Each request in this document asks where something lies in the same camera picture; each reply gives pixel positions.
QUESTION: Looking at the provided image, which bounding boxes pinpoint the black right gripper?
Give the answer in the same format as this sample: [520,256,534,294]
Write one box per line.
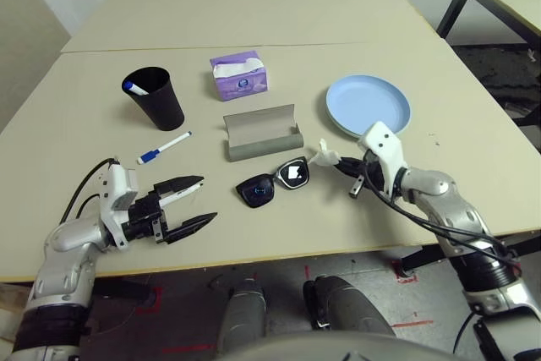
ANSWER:
[336,153,396,202]

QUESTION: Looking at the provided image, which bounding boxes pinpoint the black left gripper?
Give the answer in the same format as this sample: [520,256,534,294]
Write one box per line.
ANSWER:
[128,175,219,246]

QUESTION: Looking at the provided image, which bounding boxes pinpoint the white marker black tip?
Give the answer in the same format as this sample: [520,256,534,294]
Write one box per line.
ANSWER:
[162,183,204,206]

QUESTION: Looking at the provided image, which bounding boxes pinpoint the white tissue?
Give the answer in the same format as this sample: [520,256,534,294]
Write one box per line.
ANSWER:
[310,138,342,167]

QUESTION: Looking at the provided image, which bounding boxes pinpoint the blue plate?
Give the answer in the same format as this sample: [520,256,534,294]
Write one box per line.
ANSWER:
[325,74,412,139]

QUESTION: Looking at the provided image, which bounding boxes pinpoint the black sunglasses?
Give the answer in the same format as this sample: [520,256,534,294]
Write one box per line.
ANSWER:
[235,156,312,210]

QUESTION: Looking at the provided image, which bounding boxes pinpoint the grey glasses case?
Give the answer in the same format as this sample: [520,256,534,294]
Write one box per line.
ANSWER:
[222,103,305,163]

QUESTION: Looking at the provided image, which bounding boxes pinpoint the white marker blue cap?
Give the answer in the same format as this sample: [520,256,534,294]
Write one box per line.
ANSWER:
[122,80,150,96]
[136,130,194,166]

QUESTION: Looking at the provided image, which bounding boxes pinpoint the red floor tape mark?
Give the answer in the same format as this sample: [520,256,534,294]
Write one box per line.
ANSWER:
[392,260,419,285]
[137,287,164,315]

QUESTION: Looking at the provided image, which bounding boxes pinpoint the black plastic cup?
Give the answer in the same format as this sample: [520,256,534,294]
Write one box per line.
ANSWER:
[121,66,186,132]

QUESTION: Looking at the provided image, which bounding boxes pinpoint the grey left robot leg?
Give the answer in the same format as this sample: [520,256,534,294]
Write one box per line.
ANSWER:
[217,278,267,353]

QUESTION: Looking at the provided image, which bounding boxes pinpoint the grey robot leg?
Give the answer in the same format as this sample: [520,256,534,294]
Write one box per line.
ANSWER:
[303,275,394,336]
[217,278,267,353]

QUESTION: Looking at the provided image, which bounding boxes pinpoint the purple tissue box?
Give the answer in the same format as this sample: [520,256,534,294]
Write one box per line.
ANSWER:
[210,51,269,102]

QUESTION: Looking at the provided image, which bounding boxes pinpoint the grey right robot leg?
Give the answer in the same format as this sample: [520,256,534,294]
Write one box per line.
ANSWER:
[303,275,394,336]

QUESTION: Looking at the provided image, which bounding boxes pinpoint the beige robot torso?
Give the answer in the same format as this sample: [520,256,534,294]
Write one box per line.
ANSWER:
[219,331,457,361]

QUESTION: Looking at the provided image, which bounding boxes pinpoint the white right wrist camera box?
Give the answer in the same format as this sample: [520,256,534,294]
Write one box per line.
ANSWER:
[358,121,410,200]

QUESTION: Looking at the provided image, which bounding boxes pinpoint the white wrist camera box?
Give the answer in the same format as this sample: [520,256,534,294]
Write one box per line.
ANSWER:
[358,121,410,200]
[99,164,140,250]

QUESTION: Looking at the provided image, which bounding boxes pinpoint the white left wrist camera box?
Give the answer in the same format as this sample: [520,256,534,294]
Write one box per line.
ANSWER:
[99,164,140,250]

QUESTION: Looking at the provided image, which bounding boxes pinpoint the black table leg frame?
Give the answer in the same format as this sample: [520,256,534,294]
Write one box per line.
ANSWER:
[401,232,541,273]
[92,278,153,307]

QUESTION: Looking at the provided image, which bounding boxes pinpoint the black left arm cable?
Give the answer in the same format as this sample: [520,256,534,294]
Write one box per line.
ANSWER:
[58,157,119,227]

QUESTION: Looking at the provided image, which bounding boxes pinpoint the beige side table black frame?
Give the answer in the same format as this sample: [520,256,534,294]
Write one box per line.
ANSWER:
[436,0,541,138]

